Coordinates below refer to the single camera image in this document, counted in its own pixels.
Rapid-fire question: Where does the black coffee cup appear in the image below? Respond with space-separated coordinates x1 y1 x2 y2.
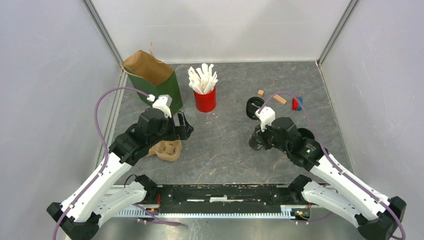
248 128 265 151
297 127 315 140

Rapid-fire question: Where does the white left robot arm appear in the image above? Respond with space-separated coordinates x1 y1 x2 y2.
47 108 194 240

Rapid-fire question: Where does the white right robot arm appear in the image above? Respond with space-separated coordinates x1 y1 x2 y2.
249 116 407 240

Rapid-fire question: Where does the black coffee lid stack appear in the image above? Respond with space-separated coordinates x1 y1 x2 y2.
245 96 265 120

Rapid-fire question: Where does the brown cardboard cup carrier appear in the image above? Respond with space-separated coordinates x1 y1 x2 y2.
146 140 183 162

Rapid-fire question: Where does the red cup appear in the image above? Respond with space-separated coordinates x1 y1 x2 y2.
193 87 217 113

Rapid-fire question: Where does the long wooden block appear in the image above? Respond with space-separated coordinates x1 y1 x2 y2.
272 94 287 105

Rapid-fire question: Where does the red and blue block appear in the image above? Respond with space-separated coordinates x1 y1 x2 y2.
292 96 303 112

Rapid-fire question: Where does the white wrapped stirrer bundle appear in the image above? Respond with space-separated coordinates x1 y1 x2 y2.
187 63 218 95

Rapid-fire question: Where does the green paper bag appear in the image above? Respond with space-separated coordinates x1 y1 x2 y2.
120 47 183 115

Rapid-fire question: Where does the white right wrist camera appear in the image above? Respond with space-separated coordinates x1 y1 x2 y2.
255 106 276 132

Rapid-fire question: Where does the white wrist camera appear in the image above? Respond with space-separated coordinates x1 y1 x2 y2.
255 106 276 132
147 94 172 118

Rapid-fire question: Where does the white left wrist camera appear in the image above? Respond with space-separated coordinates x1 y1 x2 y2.
147 94 172 118

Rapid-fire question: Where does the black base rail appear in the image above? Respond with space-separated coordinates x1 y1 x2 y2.
125 183 312 220

